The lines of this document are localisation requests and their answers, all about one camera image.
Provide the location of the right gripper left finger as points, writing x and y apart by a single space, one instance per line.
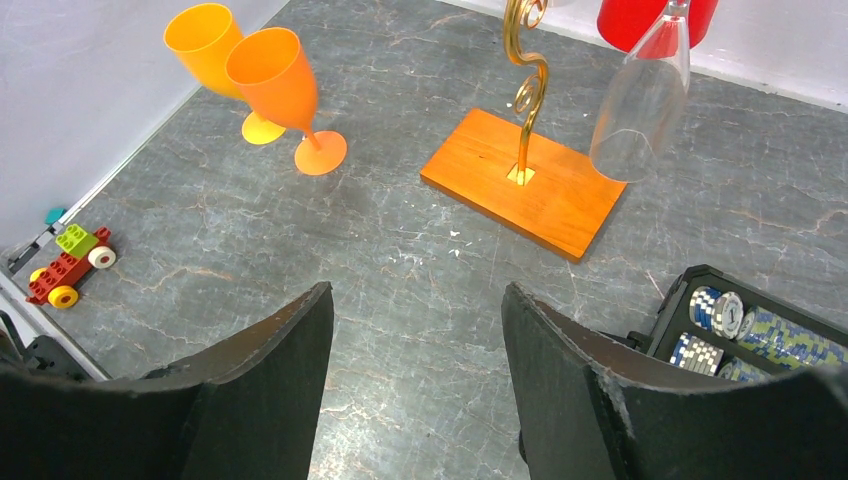
244 408

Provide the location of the red wine glass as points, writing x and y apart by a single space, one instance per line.
621 23

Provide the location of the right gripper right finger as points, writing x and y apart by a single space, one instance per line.
592 408

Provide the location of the toy brick car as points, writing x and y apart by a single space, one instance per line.
81 251

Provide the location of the yellow wine glass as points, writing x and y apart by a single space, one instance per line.
202 38

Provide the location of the clear flute glass right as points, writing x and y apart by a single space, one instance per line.
645 99

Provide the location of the black poker chip case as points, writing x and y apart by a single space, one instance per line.
712 324

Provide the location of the teal small object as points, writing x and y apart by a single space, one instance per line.
54 215

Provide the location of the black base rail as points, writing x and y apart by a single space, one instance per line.
44 356

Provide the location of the orange wine glass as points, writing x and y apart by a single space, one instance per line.
272 71

